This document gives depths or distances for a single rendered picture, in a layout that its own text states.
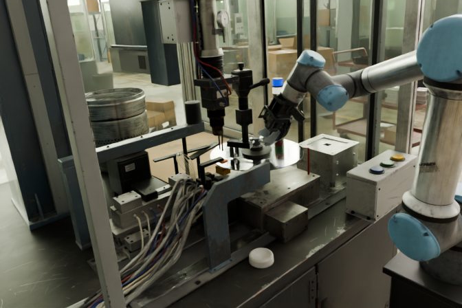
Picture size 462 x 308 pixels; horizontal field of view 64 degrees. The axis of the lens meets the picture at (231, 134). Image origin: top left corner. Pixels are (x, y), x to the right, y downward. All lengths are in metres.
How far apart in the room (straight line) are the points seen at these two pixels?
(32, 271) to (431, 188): 1.08
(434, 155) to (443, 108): 0.10
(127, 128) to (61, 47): 1.04
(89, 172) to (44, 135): 0.69
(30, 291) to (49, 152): 0.47
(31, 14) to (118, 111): 0.52
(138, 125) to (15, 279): 0.81
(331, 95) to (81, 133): 0.64
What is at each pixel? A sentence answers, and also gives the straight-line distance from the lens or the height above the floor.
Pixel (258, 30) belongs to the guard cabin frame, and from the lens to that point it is 1.83.
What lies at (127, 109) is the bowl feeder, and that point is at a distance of 1.70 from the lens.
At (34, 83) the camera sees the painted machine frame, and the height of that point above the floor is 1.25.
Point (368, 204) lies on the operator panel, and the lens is 1.29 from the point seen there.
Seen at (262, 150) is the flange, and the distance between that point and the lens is 1.30.
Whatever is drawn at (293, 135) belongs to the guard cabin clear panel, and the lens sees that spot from 1.81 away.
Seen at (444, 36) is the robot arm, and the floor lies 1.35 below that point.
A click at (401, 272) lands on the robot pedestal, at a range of 1.13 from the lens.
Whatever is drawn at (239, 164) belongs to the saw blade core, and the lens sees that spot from 1.22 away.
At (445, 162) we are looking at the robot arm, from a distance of 0.87.
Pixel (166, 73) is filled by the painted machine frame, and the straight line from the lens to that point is 1.19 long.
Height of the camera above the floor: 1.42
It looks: 18 degrees down
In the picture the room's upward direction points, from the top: 4 degrees counter-clockwise
